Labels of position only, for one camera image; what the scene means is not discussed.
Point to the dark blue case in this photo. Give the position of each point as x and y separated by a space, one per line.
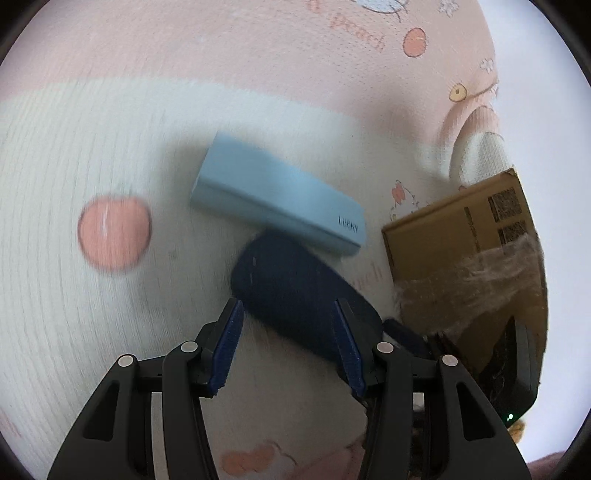
286 286

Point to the pink printed blanket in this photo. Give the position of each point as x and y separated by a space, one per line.
115 138

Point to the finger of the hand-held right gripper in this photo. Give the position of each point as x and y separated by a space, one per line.
406 333

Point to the light blue box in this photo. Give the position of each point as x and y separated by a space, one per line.
277 194

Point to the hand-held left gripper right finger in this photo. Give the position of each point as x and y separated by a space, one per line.
348 353

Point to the cardboard box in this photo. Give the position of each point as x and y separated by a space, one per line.
443 240

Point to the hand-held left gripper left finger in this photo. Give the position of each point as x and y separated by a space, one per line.
226 353

